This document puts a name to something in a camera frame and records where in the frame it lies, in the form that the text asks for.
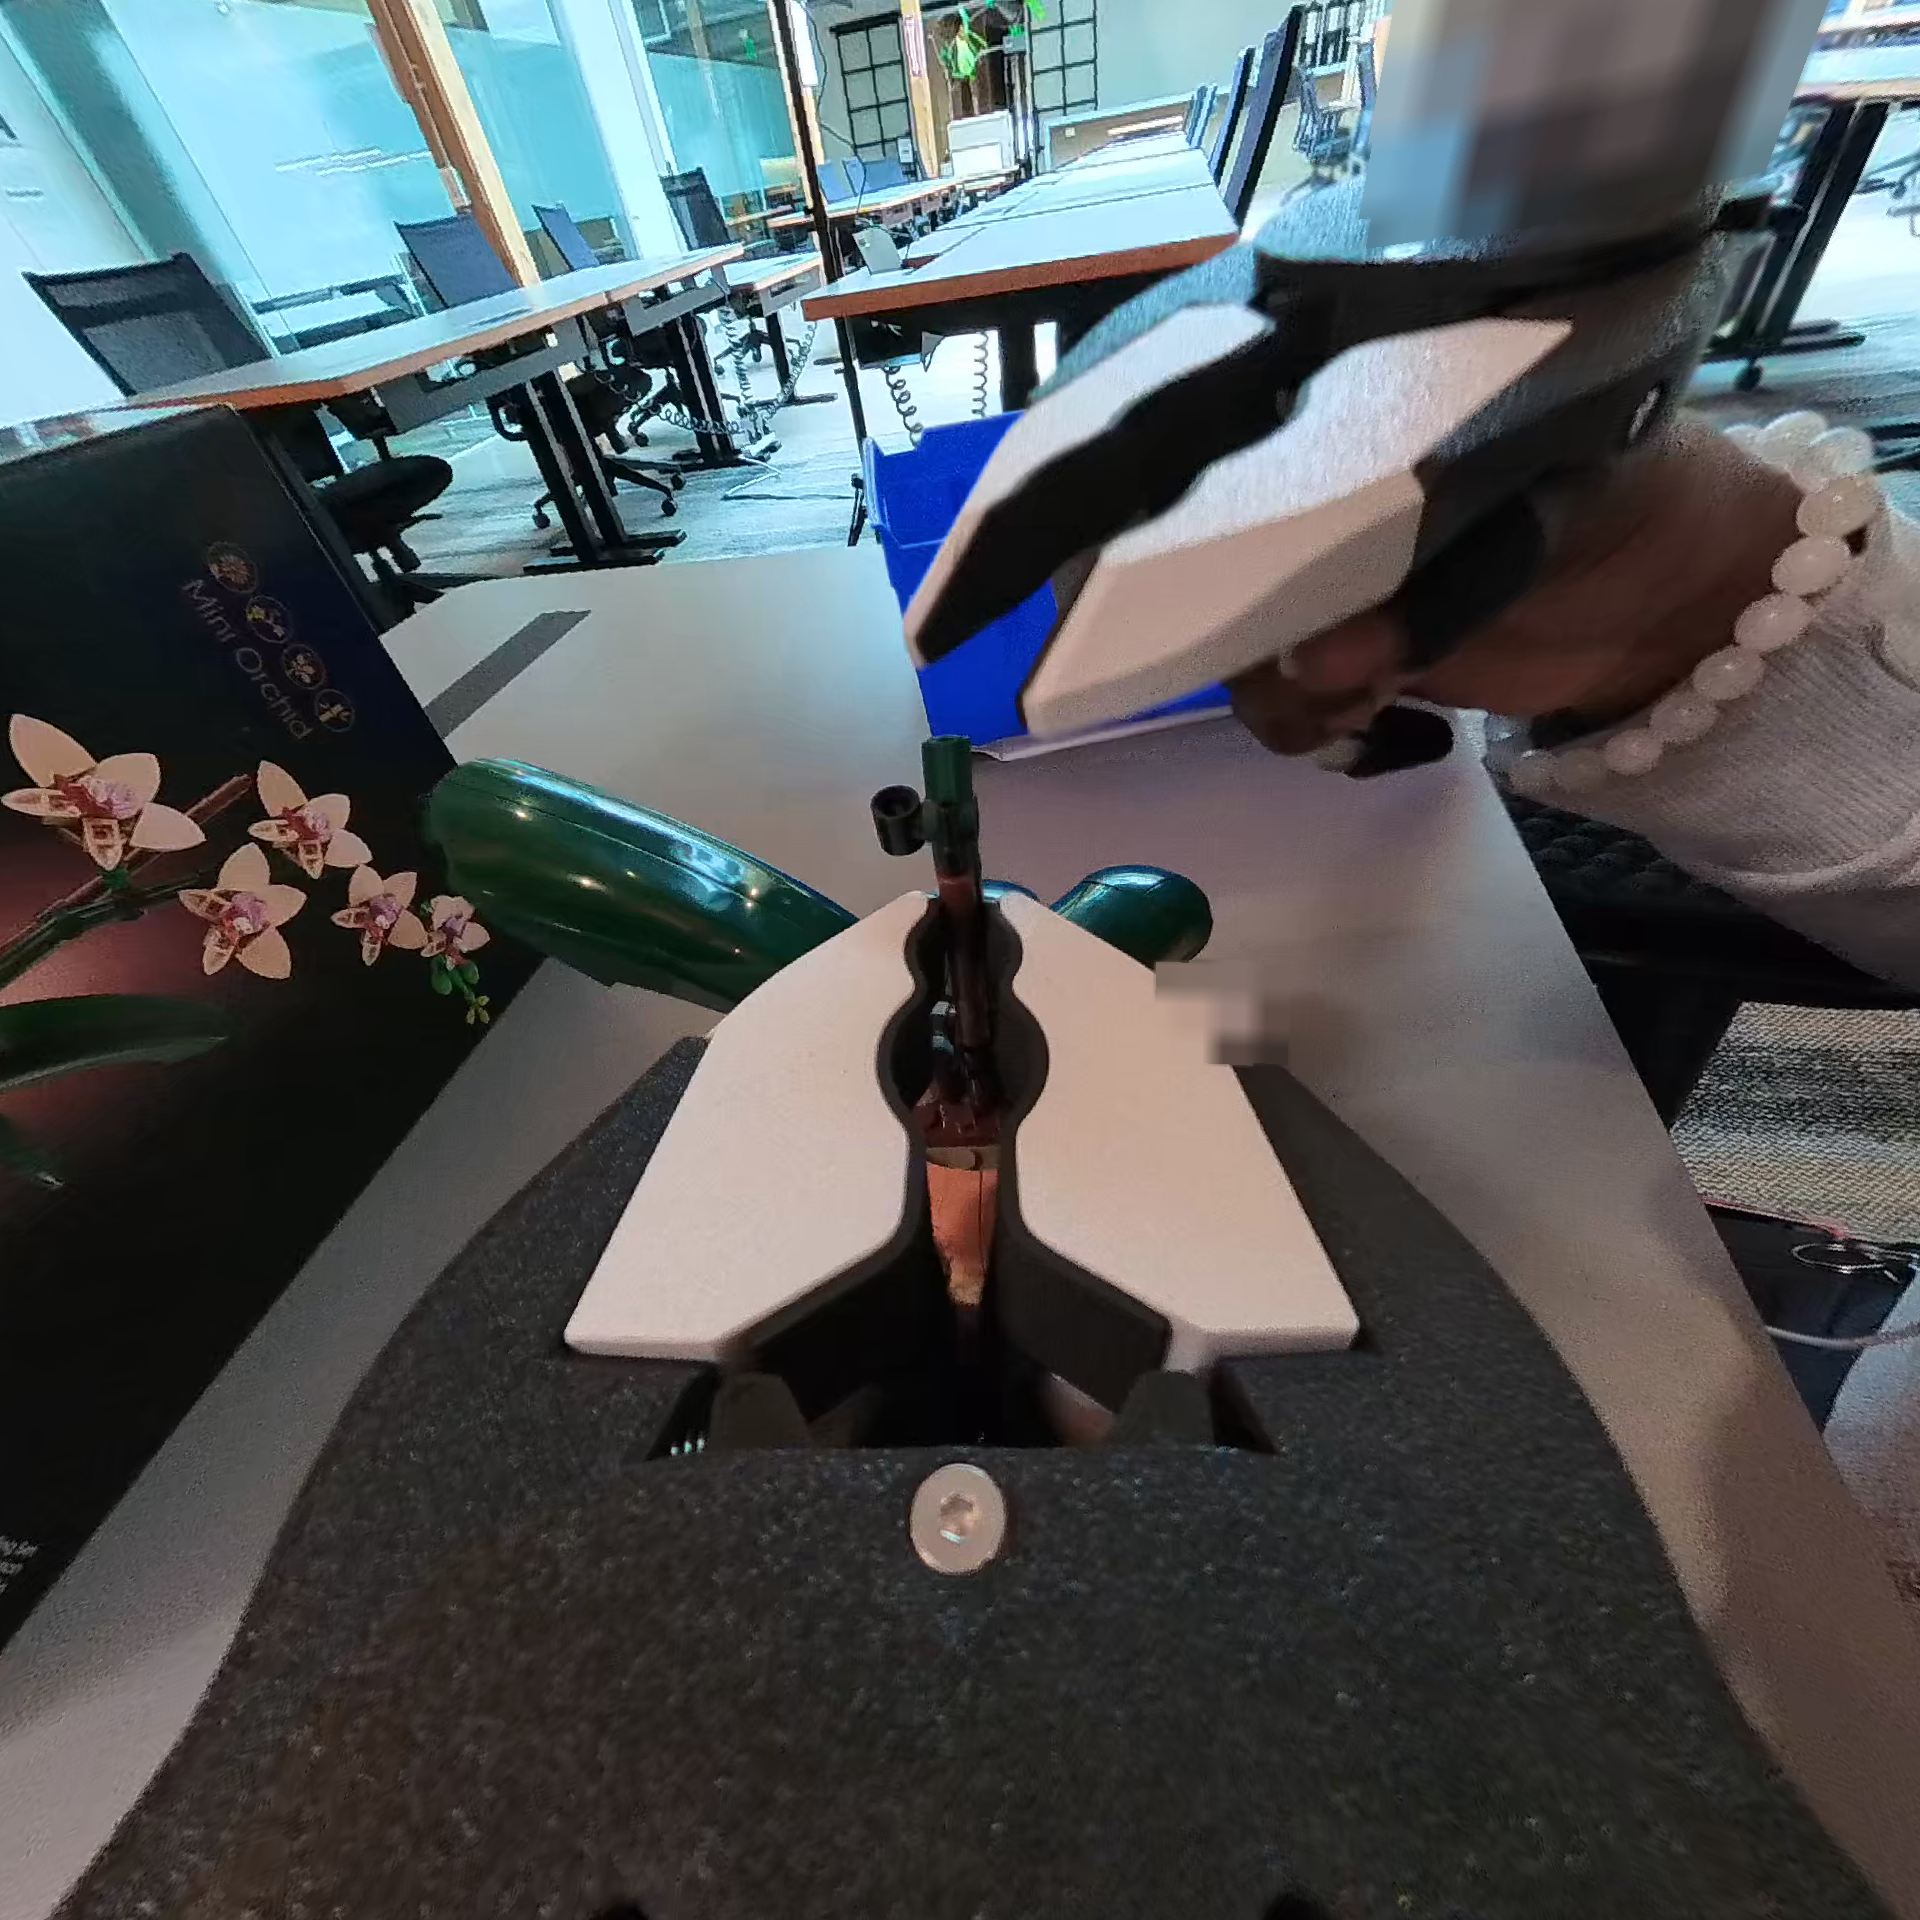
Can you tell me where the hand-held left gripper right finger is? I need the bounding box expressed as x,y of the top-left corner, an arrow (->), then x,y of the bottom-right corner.
983,892 -> 1361,1374

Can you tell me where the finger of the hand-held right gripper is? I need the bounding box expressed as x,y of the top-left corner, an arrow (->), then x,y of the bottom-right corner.
1020,316 -> 1578,739
905,307 -> 1295,672

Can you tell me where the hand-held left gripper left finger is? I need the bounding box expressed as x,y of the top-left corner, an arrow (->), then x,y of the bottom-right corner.
563,887 -> 940,1368

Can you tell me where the green toy brick plant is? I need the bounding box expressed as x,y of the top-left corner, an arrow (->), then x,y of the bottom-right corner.
425,735 -> 1213,1307

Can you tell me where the person's right forearm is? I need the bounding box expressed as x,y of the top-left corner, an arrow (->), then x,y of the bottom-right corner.
1486,435 -> 1920,984

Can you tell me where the wood-edged office desk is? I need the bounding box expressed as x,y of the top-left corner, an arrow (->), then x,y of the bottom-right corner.
1702,67 -> 1920,395
593,242 -> 829,469
128,274 -> 605,575
803,142 -> 1240,415

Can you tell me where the grey desk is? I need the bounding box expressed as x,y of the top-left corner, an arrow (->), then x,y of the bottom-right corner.
0,535 -> 1893,1801

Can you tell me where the person's right hand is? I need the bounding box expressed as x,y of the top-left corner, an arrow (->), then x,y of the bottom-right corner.
1236,435 -> 1807,773

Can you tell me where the large blue plastic bin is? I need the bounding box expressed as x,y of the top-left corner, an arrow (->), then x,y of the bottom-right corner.
863,417 -> 1247,745

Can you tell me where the black computer monitor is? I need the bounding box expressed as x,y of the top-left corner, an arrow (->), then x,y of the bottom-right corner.
1199,3 -> 1310,226

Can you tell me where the black mesh office chair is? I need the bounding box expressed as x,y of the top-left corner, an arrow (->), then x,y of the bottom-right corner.
396,214 -> 687,521
661,165 -> 785,380
24,251 -> 456,604

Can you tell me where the dark orchid toy box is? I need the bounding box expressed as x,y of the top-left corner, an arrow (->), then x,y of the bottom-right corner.
0,405 -> 545,1646

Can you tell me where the white bead bracelet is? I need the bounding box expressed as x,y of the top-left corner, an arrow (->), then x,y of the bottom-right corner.
1506,417 -> 1888,797

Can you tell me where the dark card with key ring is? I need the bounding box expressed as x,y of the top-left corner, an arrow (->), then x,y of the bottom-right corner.
1702,1193 -> 1920,1280

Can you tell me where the thin white cable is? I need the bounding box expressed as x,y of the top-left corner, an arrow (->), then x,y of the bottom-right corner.
1762,1298 -> 1920,1348

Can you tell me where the wooden door frame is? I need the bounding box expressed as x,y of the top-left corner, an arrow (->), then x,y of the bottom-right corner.
369,0 -> 545,290

